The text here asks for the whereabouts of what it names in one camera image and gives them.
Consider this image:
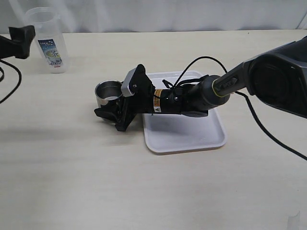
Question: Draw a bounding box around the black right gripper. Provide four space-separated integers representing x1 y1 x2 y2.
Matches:
94 64 184 131

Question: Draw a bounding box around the stainless steel cup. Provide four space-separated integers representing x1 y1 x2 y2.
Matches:
94 80 122 108

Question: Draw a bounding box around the clear plastic pitcher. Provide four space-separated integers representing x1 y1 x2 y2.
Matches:
24 7 69 74

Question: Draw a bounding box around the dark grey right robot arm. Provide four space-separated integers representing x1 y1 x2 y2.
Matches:
94 38 307 131

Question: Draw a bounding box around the white rectangular plastic tray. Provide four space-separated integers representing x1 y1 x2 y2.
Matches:
141 70 227 155

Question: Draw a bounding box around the white backdrop curtain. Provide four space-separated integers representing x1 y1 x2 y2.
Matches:
0 0 307 33

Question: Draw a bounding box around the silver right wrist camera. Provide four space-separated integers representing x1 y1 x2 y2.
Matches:
121 68 136 98

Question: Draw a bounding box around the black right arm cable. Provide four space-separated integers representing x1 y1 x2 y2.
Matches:
163 56 307 161

